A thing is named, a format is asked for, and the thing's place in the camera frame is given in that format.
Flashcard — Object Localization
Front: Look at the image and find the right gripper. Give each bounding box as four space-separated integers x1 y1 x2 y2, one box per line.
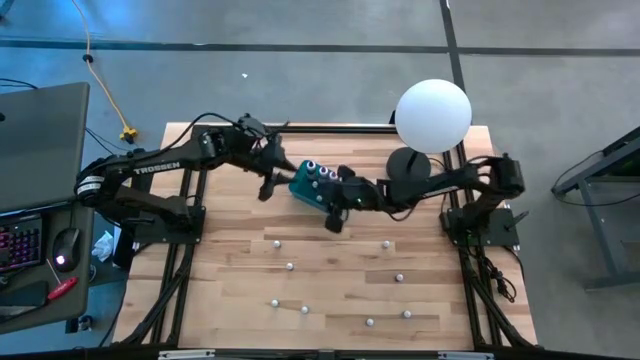
324 165 382 234

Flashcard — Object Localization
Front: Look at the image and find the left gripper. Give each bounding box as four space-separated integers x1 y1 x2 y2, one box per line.
244 134 300 202

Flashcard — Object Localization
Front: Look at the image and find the teal plastic box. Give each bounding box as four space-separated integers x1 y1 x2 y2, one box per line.
287 158 349 215

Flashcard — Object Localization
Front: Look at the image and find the black round lamp base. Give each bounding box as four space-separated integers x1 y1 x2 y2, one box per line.
385 146 433 190

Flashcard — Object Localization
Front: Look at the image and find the black desk stand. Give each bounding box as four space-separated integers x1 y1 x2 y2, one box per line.
112 147 155 270

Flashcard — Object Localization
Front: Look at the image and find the black crossbeam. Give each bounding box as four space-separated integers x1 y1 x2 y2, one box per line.
0 342 640 360

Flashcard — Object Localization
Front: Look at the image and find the white crumpled paper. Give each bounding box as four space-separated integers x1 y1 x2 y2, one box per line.
91 230 118 263

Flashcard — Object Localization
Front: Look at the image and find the black computer mouse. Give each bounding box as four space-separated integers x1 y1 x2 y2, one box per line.
51 227 82 274

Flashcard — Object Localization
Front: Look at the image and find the grey laptop lid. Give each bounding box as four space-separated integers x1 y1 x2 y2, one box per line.
0 82 91 215

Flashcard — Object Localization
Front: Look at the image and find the desk caster wheel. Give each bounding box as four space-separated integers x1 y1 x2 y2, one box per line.
63 313 95 335

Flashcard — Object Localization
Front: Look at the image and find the grey side desk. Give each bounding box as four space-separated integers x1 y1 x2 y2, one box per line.
0 199 96 336

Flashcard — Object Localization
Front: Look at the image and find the black keyboard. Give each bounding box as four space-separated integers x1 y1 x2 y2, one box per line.
0 213 44 275

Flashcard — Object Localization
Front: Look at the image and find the black flat pad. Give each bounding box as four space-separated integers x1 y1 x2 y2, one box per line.
0 279 51 322

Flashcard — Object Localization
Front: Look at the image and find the black aluminium table frame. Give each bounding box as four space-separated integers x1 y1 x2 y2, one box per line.
112 113 540 351

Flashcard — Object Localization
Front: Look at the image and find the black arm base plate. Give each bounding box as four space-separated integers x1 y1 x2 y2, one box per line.
439 207 522 250
130 205 208 247

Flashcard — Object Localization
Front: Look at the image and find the yellow extension cable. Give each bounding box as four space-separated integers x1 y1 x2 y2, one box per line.
69 0 140 144

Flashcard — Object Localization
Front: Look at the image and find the black cable bundle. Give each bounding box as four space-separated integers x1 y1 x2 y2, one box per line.
467 243 519 305

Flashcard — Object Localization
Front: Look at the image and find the grey metal bracket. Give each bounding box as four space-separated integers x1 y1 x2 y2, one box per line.
157 349 217 360
437 351 496 360

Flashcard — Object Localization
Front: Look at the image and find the red-handled screwdriver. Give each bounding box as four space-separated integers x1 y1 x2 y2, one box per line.
45 257 80 302

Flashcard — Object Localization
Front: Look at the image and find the grey metal desk frame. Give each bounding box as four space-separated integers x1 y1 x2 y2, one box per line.
551 125 640 292

